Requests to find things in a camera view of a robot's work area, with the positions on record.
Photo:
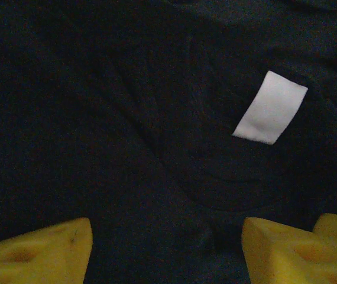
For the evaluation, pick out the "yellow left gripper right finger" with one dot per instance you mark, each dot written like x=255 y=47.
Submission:
x=289 y=260

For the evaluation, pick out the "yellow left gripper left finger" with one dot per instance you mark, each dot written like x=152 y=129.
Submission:
x=38 y=257

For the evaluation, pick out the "dark navy garment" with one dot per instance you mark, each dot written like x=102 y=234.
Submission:
x=127 y=118

